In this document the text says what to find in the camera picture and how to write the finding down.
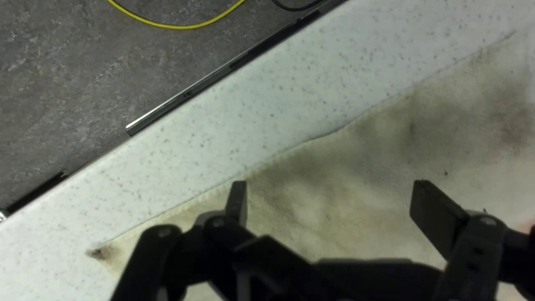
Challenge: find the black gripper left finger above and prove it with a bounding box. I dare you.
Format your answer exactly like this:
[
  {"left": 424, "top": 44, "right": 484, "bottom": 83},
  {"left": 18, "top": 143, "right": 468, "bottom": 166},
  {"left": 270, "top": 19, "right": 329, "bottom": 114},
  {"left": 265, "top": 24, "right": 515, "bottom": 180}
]
[{"left": 108, "top": 180, "right": 264, "bottom": 301}]

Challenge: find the silver dishwasher handle bar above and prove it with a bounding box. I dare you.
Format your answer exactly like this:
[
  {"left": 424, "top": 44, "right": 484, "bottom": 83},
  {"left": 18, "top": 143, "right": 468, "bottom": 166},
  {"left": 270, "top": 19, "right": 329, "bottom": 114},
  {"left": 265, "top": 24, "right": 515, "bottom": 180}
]
[{"left": 123, "top": 54, "right": 239, "bottom": 138}]

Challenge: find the yellow cable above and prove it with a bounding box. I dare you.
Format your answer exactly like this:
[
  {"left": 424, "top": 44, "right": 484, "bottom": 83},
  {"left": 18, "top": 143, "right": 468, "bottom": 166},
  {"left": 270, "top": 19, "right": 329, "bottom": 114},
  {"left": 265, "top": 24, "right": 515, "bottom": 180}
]
[{"left": 107, "top": 0, "right": 247, "bottom": 33}]

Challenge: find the beige stained cloth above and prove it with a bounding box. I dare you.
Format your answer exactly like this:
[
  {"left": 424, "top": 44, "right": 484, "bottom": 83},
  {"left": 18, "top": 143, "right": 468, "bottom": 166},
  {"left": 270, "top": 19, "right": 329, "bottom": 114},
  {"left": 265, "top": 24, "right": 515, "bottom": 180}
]
[{"left": 85, "top": 33, "right": 535, "bottom": 301}]

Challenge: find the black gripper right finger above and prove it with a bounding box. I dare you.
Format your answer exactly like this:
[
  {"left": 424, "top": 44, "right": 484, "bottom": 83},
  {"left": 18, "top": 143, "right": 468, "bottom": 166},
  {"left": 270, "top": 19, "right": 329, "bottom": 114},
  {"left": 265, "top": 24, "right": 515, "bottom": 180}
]
[{"left": 409, "top": 178, "right": 535, "bottom": 301}]

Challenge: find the thin black cable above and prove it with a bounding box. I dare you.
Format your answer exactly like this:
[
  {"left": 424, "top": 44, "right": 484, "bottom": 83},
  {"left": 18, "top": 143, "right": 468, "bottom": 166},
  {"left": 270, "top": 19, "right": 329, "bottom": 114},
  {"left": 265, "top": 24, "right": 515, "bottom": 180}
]
[{"left": 270, "top": 0, "right": 326, "bottom": 12}]

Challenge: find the black dishwasher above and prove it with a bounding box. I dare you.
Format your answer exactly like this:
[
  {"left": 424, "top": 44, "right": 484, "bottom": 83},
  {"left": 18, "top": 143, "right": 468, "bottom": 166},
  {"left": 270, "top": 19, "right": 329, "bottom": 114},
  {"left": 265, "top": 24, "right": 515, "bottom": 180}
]
[{"left": 0, "top": 0, "right": 347, "bottom": 223}]

